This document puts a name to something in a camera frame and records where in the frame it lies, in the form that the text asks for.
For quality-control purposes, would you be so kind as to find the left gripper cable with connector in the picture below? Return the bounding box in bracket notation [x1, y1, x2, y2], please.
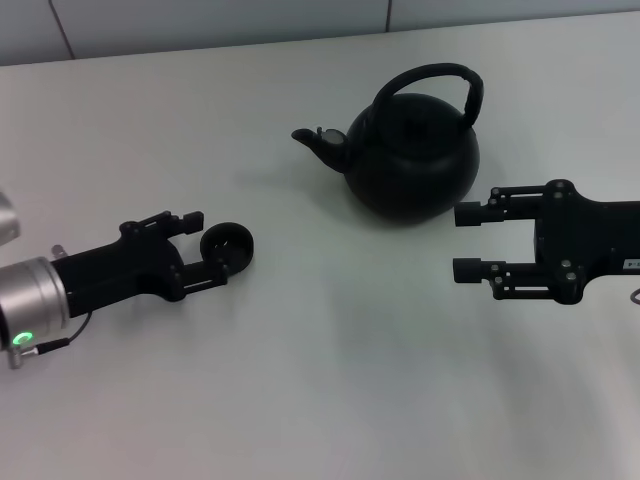
[8, 243, 92, 370]

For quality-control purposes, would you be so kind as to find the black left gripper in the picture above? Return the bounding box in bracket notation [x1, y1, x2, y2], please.
[49, 209, 233, 320]

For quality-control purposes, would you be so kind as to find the black round teapot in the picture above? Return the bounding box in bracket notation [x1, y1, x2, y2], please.
[291, 62, 486, 229]

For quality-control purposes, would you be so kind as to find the small black teacup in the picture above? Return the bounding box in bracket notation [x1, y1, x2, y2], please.
[199, 220, 255, 277]

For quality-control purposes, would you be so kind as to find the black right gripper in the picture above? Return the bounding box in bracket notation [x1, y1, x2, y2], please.
[451, 178, 640, 306]

